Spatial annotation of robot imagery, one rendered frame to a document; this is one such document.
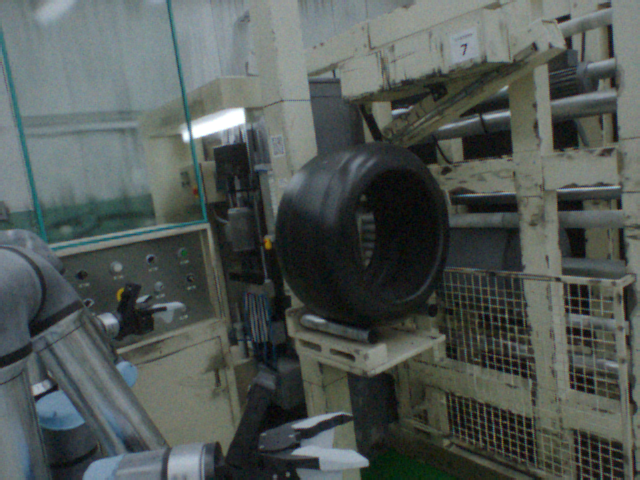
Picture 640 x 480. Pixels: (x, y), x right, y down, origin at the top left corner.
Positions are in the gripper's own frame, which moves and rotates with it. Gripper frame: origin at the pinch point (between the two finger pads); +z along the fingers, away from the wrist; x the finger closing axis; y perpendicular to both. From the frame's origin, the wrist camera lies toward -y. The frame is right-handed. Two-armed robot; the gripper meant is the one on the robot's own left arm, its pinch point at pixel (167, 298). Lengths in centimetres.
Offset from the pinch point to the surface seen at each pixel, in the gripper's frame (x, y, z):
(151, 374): -9.8, 28.7, -1.8
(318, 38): -578, -264, 940
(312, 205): 48, -32, 14
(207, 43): -693, -236, 694
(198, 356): -5.0, 27.7, 15.2
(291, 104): 20, -61, 43
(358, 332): 58, 7, 23
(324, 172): 48, -40, 21
